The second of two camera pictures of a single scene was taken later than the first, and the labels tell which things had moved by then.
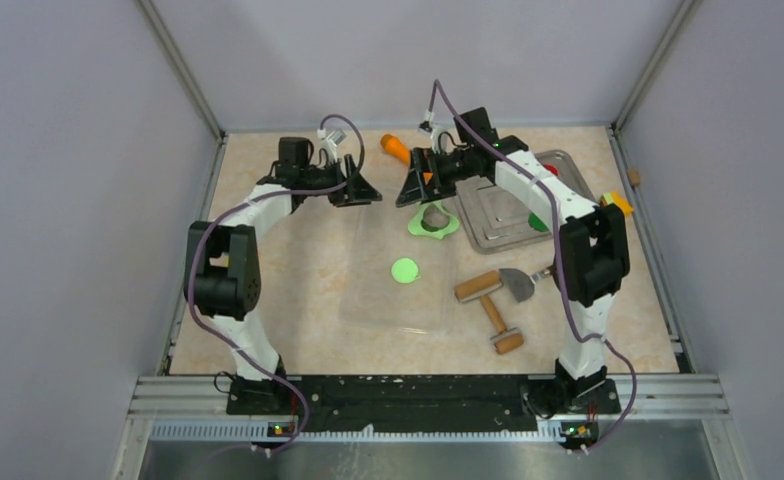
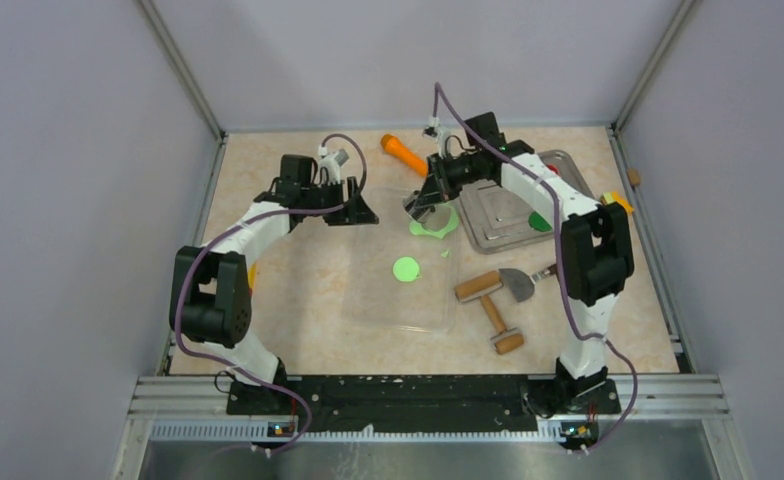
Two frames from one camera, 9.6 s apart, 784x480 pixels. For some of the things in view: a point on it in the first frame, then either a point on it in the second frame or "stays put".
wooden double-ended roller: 509,339 stays put
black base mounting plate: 420,402 stays put
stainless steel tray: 493,222 stays put
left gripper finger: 349,197 → 354,215
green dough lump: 418,226 stays put
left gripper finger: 359,182 → 361,212
